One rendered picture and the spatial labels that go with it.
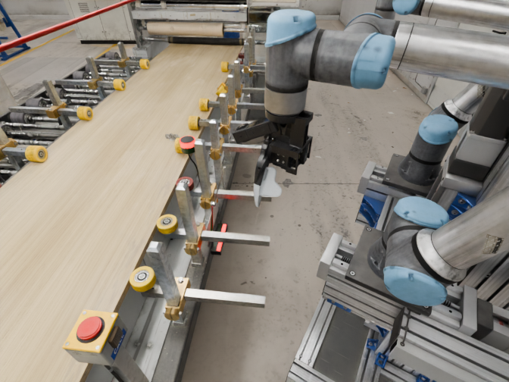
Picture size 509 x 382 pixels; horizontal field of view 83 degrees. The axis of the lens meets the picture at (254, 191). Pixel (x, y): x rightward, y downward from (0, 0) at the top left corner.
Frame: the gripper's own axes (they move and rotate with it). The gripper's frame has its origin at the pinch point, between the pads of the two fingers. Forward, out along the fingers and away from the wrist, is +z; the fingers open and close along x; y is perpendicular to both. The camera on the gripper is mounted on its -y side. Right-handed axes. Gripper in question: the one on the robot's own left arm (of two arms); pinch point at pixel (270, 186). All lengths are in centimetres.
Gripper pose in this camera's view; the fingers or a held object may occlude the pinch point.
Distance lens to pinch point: 67.5
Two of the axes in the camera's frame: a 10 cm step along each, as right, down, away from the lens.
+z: 0.0, 7.5, 6.6
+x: 5.0, -5.7, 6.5
